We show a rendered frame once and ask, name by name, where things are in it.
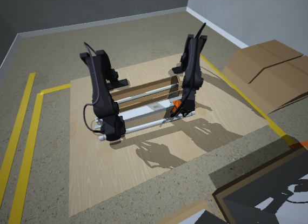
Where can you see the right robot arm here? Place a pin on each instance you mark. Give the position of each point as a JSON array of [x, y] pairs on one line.
[[105, 108]]

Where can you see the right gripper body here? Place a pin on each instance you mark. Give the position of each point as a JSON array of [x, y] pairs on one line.
[[122, 126]]

